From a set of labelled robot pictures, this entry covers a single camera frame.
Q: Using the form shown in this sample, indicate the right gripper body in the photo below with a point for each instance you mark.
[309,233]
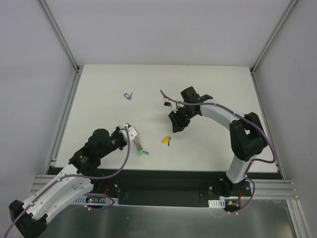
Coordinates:
[179,119]

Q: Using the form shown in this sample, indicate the yellow tag key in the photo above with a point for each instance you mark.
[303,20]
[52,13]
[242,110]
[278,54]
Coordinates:
[166,140]

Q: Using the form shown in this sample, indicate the metal disc with keyrings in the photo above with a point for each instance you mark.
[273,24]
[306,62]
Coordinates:
[137,143]

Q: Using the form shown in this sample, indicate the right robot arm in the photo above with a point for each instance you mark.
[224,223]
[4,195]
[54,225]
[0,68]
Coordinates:
[247,137]

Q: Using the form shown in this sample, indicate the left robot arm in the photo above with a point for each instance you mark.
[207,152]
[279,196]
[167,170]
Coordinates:
[77,178]

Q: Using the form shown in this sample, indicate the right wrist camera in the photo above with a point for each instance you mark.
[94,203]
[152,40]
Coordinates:
[169,103]

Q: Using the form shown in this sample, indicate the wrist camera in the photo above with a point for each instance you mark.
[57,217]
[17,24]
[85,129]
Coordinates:
[129,132]
[169,103]

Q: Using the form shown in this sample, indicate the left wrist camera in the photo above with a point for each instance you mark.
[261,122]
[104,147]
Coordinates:
[129,132]

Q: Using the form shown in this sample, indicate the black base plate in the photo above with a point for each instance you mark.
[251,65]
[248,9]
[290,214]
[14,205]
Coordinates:
[186,188]

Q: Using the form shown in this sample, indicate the right white cable duct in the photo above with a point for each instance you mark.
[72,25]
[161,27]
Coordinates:
[217,203]

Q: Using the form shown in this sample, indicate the left aluminium frame rail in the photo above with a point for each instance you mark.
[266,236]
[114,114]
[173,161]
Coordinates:
[70,83]

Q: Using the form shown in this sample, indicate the aluminium frame rail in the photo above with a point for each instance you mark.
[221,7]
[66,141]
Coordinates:
[70,83]
[272,73]

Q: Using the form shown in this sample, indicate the right aluminium frame rail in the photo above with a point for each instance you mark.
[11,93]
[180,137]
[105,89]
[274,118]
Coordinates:
[272,73]

